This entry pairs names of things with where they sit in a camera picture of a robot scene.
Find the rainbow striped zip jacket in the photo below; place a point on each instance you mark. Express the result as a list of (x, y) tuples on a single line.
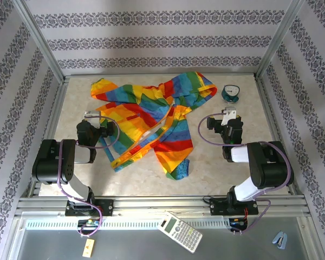
[(140, 108)]

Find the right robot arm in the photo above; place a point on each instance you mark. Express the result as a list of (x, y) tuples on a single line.
[(268, 165)]

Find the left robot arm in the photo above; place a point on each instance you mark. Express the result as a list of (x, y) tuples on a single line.
[(54, 162)]

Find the teal alarm clock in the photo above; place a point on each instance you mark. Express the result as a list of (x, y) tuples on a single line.
[(230, 92)]

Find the white scientific calculator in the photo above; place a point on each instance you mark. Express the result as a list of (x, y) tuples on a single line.
[(178, 231)]

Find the grey metal shelf plate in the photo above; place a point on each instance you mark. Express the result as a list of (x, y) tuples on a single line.
[(140, 245)]

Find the small yellow tag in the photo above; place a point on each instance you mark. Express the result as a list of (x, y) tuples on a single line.
[(88, 247)]

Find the blue stapler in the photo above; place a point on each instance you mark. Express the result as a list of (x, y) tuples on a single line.
[(280, 239)]

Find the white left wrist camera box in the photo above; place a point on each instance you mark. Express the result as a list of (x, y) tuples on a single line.
[(93, 117)]

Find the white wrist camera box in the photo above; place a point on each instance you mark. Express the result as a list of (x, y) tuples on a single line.
[(93, 117), (228, 113)]

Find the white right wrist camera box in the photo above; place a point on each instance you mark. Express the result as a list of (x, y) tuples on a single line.
[(228, 113)]

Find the aluminium side rail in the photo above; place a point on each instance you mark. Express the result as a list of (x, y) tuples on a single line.
[(54, 119), (273, 113)]

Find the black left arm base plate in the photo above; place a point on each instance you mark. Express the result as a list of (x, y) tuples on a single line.
[(105, 207)]

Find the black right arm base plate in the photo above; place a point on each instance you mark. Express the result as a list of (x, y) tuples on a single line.
[(219, 206)]

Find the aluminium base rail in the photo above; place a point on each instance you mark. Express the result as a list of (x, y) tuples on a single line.
[(162, 204)]

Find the aluminium frame post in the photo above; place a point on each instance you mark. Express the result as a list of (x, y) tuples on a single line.
[(280, 38), (38, 38)]

